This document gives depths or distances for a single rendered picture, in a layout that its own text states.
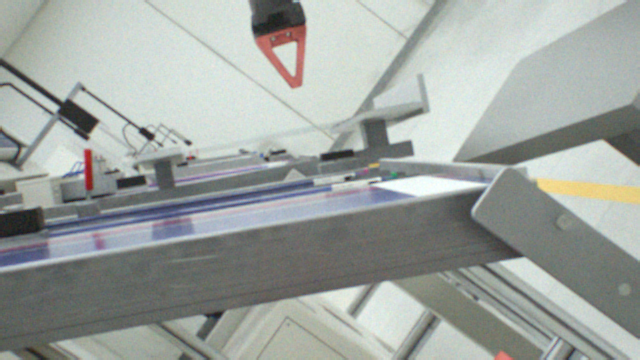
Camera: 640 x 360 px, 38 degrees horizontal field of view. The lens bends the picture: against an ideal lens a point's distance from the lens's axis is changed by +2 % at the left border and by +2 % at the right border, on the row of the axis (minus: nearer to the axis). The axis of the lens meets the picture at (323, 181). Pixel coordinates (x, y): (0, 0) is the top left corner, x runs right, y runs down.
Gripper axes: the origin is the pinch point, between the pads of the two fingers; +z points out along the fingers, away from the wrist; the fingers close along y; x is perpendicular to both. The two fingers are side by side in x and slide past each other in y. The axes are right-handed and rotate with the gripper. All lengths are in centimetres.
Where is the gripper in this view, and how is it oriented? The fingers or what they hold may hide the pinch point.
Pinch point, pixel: (295, 81)
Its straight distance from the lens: 122.4
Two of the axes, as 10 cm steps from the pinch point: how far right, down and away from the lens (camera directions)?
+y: 0.8, 0.3, -10.0
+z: 2.9, 9.5, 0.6
